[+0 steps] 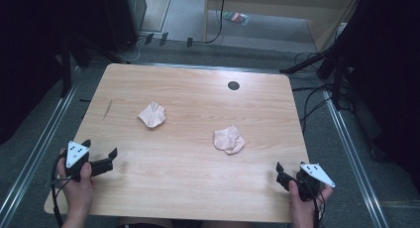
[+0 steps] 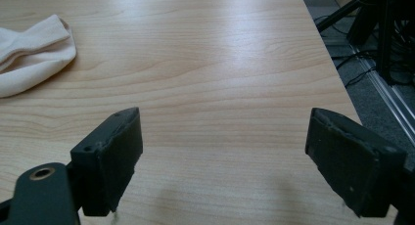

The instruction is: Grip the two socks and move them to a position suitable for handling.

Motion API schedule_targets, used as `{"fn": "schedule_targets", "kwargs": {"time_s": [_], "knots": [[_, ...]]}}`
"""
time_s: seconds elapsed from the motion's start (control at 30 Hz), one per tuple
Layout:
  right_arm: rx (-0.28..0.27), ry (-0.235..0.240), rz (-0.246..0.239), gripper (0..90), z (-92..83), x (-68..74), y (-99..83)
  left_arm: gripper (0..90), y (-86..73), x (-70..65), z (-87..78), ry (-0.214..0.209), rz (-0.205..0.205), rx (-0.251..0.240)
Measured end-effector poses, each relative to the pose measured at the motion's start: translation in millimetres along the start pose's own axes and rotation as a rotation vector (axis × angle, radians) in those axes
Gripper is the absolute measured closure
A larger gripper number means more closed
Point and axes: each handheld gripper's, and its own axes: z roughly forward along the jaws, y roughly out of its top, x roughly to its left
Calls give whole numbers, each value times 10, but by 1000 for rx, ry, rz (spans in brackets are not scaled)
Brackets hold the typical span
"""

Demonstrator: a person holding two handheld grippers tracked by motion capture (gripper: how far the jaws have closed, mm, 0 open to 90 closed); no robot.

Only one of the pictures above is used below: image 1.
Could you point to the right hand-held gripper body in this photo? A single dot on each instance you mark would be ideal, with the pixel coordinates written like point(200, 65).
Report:
point(310, 181)

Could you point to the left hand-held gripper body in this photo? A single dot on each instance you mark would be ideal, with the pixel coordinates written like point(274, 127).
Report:
point(74, 153)

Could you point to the light pink sock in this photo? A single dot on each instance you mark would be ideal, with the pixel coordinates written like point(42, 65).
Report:
point(152, 115)
point(228, 140)

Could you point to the person's right hand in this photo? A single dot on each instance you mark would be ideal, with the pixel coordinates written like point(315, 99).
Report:
point(302, 206)

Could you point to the person's left hand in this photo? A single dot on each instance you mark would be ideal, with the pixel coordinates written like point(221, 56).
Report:
point(77, 191)

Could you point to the black metal stand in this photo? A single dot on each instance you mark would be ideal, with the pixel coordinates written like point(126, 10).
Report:
point(333, 59)
point(67, 66)

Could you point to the black table grommet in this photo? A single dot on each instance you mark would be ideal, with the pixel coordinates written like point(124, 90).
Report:
point(233, 85)

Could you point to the black cabinet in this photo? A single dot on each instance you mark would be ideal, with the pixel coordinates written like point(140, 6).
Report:
point(122, 16)

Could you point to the colourful packet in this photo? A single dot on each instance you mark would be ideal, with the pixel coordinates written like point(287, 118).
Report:
point(236, 18)

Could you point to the metal floor rail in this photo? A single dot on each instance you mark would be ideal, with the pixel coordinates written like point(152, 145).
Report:
point(36, 155)
point(353, 158)

